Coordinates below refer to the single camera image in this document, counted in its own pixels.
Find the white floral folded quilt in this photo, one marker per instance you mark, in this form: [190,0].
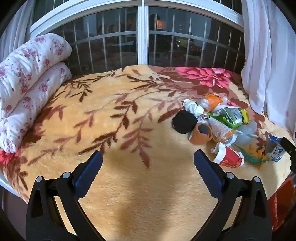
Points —
[27,69]

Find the beige orange snack packet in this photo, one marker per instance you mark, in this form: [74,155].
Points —
[219,131]

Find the white window frame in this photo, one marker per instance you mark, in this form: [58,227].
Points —
[143,34]

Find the red plastic bag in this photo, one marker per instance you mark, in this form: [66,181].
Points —
[281,204]

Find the orange white crumpled wrapper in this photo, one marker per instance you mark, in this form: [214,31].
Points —
[212,100]

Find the blue white carton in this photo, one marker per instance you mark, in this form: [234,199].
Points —
[276,153]

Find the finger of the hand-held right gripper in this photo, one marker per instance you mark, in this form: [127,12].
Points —
[288,144]

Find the translucent plastic cup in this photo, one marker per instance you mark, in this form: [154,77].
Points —
[246,134]

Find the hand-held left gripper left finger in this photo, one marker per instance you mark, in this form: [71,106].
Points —
[90,171]

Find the black balled sock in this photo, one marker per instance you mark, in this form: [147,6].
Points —
[183,121]

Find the white crumpled tissue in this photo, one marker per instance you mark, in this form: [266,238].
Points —
[193,106]

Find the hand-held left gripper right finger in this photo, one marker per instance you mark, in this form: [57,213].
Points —
[205,171]

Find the small orange brown cup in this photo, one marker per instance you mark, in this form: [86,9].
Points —
[198,138]

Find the green foil snack bag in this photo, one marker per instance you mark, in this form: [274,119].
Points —
[222,119]

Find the grey window grille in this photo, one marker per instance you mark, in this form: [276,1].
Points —
[101,36]

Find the red paper cup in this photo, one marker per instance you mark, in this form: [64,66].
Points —
[229,157]

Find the orange floral plush blanket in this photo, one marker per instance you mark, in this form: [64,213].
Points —
[104,115]

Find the green yellow toy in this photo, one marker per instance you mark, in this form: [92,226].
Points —
[248,157]

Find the white sheer curtain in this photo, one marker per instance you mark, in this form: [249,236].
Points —
[266,58]
[16,30]

